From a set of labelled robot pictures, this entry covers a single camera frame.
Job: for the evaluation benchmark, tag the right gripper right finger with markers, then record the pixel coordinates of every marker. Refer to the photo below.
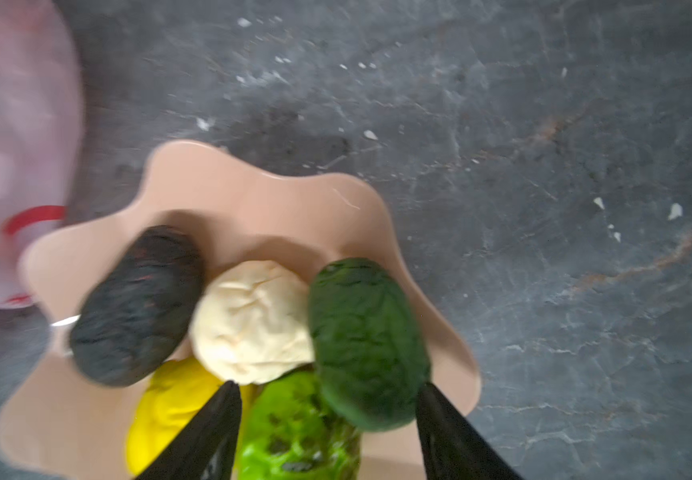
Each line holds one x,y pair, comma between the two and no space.
452,448

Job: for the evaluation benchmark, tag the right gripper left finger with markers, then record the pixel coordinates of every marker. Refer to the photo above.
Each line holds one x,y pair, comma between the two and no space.
209,440

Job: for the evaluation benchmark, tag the yellow fake lemon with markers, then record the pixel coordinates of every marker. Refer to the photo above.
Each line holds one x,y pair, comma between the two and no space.
177,390

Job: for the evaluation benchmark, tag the green fake fruit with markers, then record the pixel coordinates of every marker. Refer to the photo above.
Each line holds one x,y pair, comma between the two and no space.
291,432

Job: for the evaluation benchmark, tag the dark green fake avocado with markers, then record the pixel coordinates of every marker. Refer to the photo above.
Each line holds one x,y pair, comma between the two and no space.
370,354

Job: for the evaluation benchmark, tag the yellow fake pear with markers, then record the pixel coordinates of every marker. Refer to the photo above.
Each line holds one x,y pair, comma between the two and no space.
251,324

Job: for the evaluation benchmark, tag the pink scalloped bowl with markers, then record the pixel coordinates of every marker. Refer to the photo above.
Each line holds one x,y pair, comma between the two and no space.
58,422

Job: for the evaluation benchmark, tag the pink plastic bag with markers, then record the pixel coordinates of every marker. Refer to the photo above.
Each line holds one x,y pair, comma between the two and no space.
41,131

